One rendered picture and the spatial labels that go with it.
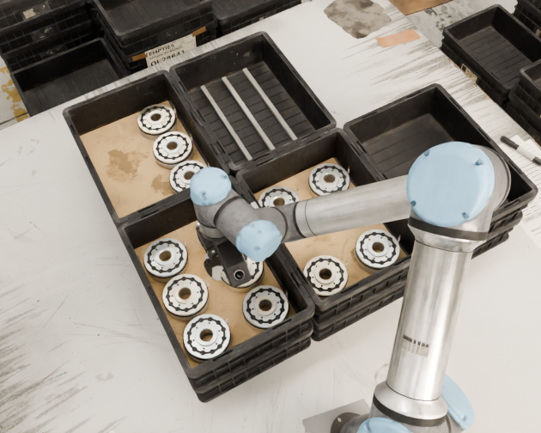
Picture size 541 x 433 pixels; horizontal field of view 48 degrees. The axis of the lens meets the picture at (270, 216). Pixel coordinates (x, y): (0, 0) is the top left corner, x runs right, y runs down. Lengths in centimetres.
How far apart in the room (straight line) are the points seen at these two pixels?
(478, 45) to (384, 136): 122
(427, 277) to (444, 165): 17
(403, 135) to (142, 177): 70
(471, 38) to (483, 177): 199
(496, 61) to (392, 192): 175
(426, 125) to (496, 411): 75
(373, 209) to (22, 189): 110
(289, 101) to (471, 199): 95
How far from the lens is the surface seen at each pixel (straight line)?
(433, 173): 89
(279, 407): 146
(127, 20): 258
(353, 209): 111
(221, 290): 142
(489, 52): 280
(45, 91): 272
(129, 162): 166
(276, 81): 179
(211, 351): 134
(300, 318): 128
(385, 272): 134
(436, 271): 93
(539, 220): 178
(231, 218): 110
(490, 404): 153
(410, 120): 172
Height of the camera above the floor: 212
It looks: 59 degrees down
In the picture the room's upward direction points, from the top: 3 degrees counter-clockwise
